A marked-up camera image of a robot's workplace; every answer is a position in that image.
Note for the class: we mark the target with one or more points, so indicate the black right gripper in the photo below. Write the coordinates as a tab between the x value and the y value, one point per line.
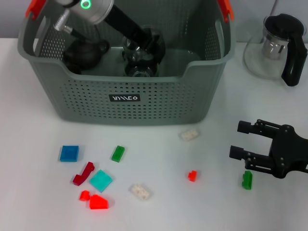
288	154

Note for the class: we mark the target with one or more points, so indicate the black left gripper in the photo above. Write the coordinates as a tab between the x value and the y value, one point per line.
127	25

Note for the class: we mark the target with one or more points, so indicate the glass teacup black sleeve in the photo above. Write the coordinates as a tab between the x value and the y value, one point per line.
128	51
140	71
158	48

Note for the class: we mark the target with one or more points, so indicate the blue square brick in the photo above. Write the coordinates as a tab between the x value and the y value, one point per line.
69	153

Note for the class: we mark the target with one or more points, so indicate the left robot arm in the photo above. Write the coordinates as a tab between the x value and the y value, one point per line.
96	9

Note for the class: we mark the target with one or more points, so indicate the grey perforated storage bin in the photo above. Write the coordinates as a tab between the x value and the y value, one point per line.
168	103

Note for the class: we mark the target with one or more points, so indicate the green stepped brick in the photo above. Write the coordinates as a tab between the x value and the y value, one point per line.
247	180

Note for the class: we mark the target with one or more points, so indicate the black clay teapot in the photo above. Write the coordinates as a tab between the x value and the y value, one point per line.
84	56

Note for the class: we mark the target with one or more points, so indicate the white brick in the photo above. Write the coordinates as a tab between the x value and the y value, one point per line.
190	135
141	192

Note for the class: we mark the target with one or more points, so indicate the small red brick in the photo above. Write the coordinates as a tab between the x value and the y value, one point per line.
192	175
84	195

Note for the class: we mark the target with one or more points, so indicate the green flat brick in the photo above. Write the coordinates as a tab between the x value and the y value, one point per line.
118	153

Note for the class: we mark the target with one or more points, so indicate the dark red curved brick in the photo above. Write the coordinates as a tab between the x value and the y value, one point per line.
83	174

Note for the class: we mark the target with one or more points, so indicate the teal square brick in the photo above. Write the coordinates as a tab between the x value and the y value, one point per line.
101	181

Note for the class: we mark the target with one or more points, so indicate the red slope brick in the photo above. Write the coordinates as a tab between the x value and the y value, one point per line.
98	202

